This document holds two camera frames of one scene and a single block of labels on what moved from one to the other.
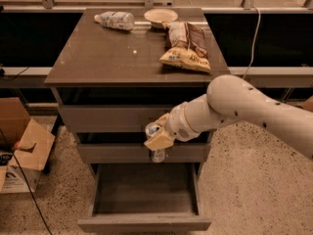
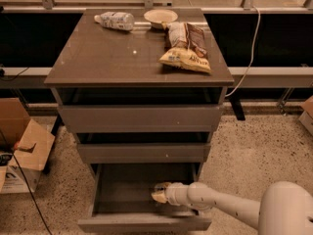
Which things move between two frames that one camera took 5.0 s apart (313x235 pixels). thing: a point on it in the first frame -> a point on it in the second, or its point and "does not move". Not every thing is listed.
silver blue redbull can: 157,155 -> 159,187
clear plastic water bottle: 123,21 does not move
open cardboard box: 28,141 does not move
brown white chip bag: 183,34 does not move
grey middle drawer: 140,153 does not move
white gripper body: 177,123 -> 171,194
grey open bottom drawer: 145,198 does not move
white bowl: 157,16 does not move
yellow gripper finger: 163,119 -> 163,185
